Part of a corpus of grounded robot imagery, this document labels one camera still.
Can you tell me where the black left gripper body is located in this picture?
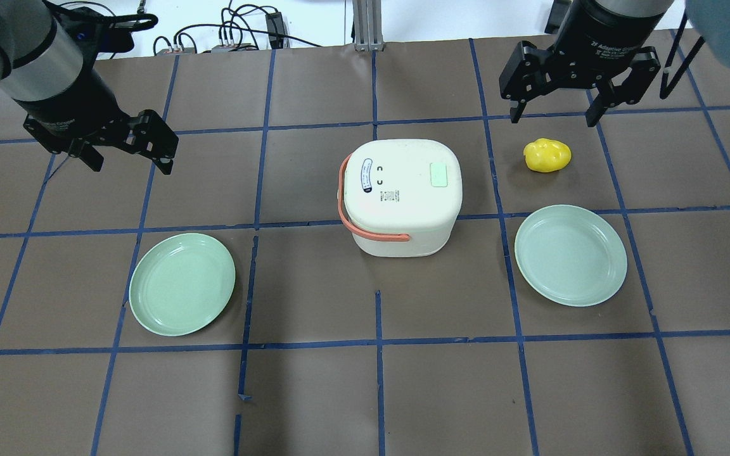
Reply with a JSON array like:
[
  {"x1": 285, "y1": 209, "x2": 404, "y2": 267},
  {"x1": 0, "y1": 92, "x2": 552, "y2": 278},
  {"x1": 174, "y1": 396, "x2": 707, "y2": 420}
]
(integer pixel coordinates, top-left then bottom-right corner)
[{"x1": 18, "y1": 70, "x2": 125, "y2": 139}]

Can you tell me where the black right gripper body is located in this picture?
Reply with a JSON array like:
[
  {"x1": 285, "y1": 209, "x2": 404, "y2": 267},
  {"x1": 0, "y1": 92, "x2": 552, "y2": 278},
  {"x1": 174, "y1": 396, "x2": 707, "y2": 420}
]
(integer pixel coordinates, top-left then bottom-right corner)
[{"x1": 553, "y1": 1, "x2": 665, "y2": 74}]

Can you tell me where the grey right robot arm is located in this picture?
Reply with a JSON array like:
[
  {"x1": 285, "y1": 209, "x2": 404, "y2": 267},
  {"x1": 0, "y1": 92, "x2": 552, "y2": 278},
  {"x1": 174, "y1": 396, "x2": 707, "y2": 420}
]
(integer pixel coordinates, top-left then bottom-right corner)
[{"x1": 499, "y1": 1, "x2": 730, "y2": 127}]

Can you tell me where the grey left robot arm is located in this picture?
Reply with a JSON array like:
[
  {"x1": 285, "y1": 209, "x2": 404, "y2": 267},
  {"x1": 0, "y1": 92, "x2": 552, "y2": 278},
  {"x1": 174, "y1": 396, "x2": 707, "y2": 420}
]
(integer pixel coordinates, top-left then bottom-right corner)
[{"x1": 0, "y1": 1, "x2": 179, "y2": 174}]

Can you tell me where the white rice cooker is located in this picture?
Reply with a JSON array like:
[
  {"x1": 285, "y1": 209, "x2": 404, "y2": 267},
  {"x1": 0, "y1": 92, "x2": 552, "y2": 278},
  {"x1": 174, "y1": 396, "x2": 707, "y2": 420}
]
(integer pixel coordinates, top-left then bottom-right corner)
[{"x1": 337, "y1": 139, "x2": 463, "y2": 258}]

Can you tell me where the yellow toy pepper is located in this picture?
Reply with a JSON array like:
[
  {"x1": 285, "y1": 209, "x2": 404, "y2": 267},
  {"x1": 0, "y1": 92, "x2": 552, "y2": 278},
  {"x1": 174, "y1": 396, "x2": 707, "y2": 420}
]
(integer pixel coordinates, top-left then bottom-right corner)
[{"x1": 523, "y1": 138, "x2": 573, "y2": 173}]

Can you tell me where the left green plate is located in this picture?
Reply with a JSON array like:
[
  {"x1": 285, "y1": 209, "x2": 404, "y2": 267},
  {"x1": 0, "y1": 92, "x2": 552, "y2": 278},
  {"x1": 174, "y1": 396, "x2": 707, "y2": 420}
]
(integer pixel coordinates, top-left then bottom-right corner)
[{"x1": 128, "y1": 232, "x2": 236, "y2": 337}]

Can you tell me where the green plate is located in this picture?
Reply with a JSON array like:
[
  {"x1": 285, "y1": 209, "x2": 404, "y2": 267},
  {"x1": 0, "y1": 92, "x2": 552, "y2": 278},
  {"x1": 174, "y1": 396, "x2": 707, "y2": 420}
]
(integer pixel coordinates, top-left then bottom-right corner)
[
  {"x1": 128, "y1": 232, "x2": 236, "y2": 337},
  {"x1": 515, "y1": 205, "x2": 628, "y2": 308}
]

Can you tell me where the black power adapter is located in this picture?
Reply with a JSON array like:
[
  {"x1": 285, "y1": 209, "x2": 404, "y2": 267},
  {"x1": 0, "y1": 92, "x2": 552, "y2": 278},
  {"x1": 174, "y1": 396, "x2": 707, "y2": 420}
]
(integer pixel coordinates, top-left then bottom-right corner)
[{"x1": 266, "y1": 11, "x2": 286, "y2": 49}]

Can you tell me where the right green plate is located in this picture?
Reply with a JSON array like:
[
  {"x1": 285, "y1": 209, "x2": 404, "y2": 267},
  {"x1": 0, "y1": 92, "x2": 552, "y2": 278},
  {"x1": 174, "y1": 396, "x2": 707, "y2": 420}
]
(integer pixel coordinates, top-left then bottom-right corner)
[{"x1": 515, "y1": 205, "x2": 628, "y2": 308}]

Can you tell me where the black cables bundle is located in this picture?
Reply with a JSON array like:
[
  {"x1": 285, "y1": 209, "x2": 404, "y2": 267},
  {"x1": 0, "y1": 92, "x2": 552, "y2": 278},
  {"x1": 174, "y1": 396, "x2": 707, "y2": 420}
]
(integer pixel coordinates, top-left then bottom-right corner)
[{"x1": 54, "y1": 0, "x2": 340, "y2": 58}]

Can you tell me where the aluminium frame post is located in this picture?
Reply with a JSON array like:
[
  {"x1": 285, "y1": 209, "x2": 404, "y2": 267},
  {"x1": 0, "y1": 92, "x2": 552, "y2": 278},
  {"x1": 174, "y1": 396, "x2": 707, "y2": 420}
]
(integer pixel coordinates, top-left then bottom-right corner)
[{"x1": 352, "y1": 0, "x2": 385, "y2": 52}]

